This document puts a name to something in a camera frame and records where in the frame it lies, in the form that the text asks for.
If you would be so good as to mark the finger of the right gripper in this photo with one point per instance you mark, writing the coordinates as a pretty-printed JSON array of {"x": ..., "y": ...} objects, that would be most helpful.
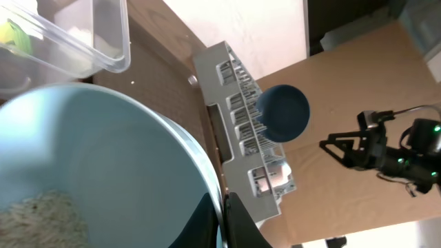
[{"x": 340, "y": 147}]

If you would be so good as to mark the grey dishwasher rack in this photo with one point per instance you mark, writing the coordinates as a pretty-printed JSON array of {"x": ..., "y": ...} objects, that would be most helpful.
[{"x": 230, "y": 94}]

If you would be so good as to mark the brown serving tray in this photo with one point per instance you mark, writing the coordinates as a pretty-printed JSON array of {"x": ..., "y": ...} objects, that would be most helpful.
[{"x": 156, "y": 80}]

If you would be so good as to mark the light blue rice bowl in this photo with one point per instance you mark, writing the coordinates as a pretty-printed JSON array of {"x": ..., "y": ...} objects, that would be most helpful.
[{"x": 135, "y": 176}]

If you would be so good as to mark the clear plastic bin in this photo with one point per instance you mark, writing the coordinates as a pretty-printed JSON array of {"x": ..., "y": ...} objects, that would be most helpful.
[{"x": 71, "y": 40}]

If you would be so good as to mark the pink small cup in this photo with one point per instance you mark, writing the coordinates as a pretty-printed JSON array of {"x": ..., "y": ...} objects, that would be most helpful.
[{"x": 262, "y": 184}]

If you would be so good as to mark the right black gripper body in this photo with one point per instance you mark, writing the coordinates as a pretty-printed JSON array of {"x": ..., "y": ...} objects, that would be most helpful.
[{"x": 374, "y": 146}]

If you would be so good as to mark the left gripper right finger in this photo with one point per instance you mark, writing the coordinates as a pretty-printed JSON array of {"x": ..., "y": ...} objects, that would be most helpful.
[{"x": 241, "y": 230}]

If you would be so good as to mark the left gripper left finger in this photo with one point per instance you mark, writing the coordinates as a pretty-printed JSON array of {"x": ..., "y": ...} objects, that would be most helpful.
[{"x": 201, "y": 229}]

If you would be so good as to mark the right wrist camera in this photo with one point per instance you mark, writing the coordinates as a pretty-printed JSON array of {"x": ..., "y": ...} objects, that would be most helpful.
[{"x": 369, "y": 119}]

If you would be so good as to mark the white cooked rice pile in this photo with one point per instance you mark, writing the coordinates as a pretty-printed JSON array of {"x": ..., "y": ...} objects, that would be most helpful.
[{"x": 49, "y": 220}]

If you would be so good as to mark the dark blue plate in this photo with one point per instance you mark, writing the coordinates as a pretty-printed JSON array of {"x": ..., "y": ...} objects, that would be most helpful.
[{"x": 285, "y": 112}]

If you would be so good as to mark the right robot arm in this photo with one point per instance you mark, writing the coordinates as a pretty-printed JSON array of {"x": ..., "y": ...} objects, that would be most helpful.
[{"x": 415, "y": 163}]

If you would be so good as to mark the blue small cup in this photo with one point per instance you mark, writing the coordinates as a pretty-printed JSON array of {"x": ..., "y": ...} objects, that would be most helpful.
[{"x": 281, "y": 174}]

